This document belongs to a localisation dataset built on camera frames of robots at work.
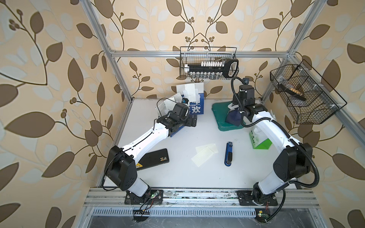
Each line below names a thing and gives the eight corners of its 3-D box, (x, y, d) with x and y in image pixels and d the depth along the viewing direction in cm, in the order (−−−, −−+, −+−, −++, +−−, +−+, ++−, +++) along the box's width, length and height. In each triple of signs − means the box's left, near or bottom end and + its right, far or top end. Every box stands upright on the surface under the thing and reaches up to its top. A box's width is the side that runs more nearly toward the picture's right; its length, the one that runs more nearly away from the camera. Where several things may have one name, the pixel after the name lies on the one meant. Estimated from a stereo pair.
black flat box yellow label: (137, 170, 86) (136, 168, 84) (137, 158, 91) (135, 156, 89) (169, 161, 90) (169, 159, 87) (167, 150, 95) (167, 147, 92)
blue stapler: (223, 165, 87) (224, 163, 84) (225, 143, 97) (226, 141, 94) (230, 167, 86) (232, 165, 84) (231, 144, 96) (233, 142, 93)
